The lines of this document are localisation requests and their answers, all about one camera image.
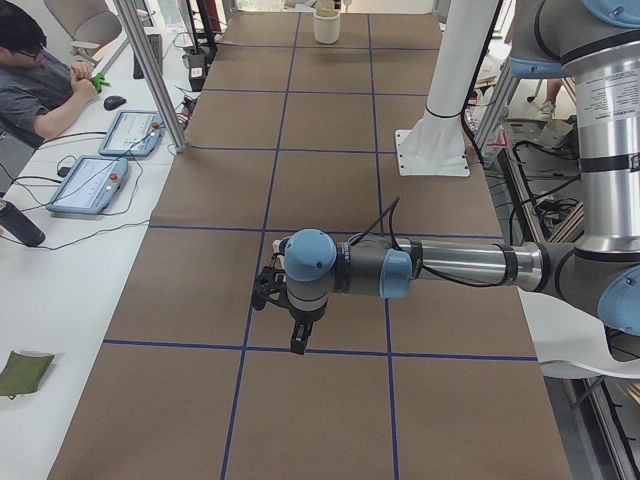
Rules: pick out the far blue teach pendant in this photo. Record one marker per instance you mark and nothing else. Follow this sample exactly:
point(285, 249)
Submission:
point(132, 132)

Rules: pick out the black computer mouse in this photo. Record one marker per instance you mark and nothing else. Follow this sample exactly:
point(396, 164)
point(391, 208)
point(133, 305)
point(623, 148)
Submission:
point(113, 102)

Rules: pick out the grey office chair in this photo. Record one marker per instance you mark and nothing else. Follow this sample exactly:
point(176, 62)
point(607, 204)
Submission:
point(90, 24)

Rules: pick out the white chair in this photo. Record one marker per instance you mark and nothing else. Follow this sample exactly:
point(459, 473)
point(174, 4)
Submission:
point(570, 344)

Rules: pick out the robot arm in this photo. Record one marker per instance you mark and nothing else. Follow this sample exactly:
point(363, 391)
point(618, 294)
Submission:
point(597, 44)

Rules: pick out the aluminium frame post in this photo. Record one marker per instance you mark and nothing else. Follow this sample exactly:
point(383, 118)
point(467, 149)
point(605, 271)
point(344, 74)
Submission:
point(129, 19)

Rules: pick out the green cloth pouch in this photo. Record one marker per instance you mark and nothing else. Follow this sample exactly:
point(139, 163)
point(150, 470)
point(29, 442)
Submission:
point(23, 373)

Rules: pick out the white HOME mug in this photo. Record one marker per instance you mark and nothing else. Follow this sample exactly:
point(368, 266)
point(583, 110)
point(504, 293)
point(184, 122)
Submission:
point(326, 26)

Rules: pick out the blue teach pendant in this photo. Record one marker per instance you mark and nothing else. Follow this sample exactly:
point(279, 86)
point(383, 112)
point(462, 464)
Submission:
point(132, 132)
point(90, 185)

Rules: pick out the near blue teach pendant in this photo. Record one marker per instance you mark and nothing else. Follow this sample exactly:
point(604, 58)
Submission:
point(90, 185)

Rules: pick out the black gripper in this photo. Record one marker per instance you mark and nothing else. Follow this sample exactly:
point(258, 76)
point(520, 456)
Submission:
point(303, 318)

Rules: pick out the black water bottle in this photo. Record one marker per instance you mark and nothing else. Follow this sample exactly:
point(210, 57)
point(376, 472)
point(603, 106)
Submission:
point(20, 226)

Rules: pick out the seated person grey shirt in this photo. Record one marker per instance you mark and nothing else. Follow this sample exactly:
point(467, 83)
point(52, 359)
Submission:
point(40, 96)

